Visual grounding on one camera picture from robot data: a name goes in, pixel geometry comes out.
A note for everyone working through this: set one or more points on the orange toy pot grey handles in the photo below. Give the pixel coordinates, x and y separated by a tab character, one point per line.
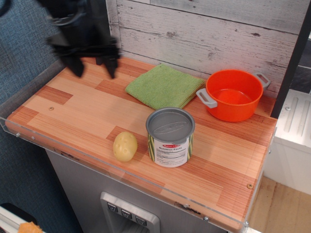
233	95

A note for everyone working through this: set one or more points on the yellow toy potato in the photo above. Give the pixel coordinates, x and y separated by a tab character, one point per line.
125	146

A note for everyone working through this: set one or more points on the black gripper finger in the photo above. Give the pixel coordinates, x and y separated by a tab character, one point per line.
74	64
111	64

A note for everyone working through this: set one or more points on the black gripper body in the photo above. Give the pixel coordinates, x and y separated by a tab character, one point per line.
84	39

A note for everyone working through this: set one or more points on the silver ice dispenser panel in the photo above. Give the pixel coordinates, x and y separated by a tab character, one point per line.
124	217

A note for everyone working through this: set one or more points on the grey toy fridge cabinet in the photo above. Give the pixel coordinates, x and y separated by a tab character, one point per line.
83	186

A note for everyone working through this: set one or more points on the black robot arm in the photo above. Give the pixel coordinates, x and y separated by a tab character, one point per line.
75	11

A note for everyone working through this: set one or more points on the toy tin can grey lid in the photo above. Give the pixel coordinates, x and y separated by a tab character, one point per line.
170	134

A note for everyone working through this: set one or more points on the dark grey left post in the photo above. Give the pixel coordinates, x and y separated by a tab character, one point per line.
99	61

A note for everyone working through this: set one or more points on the white black object corner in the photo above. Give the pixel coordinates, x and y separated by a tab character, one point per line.
11	218

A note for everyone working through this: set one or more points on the white toy sink unit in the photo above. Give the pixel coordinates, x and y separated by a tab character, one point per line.
289	159

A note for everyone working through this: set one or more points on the dark grey post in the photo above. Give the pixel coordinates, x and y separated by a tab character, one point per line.
99	61
293	63

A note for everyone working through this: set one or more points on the green folded cloth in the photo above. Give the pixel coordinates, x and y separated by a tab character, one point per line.
164	86

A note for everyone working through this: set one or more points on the dark grey right post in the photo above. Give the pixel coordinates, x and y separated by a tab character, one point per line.
293	63

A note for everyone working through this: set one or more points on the orange fuzzy toy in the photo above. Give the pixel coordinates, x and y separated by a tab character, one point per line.
29	227

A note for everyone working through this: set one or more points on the clear acrylic edge guard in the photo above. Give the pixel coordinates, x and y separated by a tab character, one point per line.
219	180

